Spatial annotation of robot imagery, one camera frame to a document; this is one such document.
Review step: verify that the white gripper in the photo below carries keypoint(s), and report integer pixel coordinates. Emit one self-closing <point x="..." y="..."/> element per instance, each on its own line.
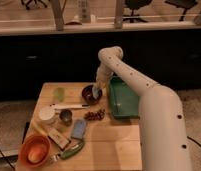
<point x="103" y="76"/>

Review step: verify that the light blue towel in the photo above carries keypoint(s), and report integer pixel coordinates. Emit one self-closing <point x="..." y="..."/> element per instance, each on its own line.
<point x="95" y="91"/>

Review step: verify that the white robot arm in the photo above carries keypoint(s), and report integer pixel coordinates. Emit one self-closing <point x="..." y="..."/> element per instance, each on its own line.
<point x="164" y="144"/>

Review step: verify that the dark purple bowl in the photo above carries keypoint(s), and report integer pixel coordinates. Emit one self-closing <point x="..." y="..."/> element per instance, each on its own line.
<point x="88" y="96"/>

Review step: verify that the orange bowl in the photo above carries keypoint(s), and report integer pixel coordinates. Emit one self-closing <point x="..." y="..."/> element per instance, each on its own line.
<point x="34" y="151"/>

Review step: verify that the green tray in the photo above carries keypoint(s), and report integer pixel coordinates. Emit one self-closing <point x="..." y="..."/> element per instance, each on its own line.
<point x="123" y="101"/>

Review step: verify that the bunch of dark grapes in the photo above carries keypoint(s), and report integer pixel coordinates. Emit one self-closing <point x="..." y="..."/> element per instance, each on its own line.
<point x="93" y="116"/>

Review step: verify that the green plastic cup lying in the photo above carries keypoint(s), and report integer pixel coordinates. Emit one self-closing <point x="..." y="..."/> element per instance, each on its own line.
<point x="58" y="94"/>

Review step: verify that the small metal cup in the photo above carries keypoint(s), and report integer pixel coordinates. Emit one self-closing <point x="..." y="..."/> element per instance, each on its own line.
<point x="66" y="117"/>

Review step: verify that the black office chair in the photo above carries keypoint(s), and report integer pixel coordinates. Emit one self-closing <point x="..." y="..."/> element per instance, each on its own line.
<point x="134" y="5"/>
<point x="26" y="3"/>
<point x="184" y="4"/>

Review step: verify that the brown cardboard box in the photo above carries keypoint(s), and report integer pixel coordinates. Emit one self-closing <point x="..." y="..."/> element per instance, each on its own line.
<point x="58" y="138"/>

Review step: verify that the yellow banana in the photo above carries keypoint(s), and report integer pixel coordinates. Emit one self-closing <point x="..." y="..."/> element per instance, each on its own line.
<point x="38" y="128"/>

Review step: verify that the black office chair left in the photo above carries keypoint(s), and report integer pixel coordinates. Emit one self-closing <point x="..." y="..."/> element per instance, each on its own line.
<point x="26" y="3"/>

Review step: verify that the black office chair right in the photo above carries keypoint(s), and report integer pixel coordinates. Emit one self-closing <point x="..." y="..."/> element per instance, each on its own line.
<point x="184" y="4"/>

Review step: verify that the white handled knife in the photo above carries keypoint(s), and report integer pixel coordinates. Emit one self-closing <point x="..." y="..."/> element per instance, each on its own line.
<point x="71" y="106"/>

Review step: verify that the green handled tool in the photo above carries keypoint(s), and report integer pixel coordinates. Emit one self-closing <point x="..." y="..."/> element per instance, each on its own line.
<point x="69" y="152"/>

